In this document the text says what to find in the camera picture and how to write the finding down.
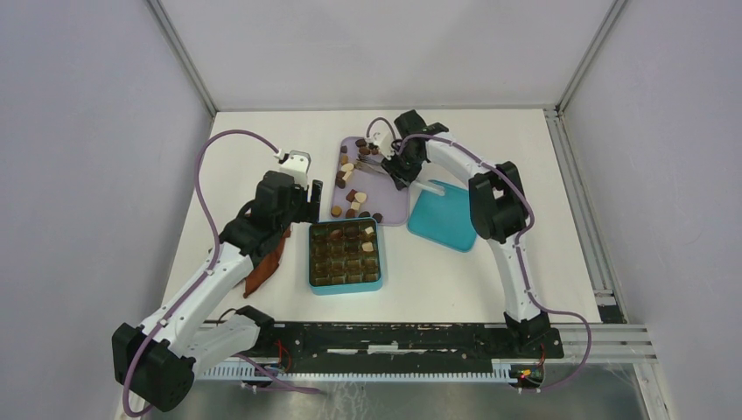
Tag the purple chocolate tray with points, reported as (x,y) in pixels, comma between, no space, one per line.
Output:
(382,197)

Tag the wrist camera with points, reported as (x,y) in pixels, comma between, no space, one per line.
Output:
(382,140)
(296,164)

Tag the teal chocolate box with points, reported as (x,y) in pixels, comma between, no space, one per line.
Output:
(336,262)

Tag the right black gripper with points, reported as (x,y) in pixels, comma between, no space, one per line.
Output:
(401,178)

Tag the teal box lid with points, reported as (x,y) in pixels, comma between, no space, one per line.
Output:
(444,219)

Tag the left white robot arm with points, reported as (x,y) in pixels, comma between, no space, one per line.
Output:
(160,359)

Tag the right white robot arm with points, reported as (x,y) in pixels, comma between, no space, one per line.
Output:
(498,210)

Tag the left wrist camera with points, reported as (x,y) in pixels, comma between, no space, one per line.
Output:
(296,164)

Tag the brown cloth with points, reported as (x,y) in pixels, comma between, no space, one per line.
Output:
(266,268)

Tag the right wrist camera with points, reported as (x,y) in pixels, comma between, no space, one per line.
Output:
(382,140)

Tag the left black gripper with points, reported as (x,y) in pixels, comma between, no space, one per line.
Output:
(309,211)

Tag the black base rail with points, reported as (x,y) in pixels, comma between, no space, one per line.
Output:
(387,348)

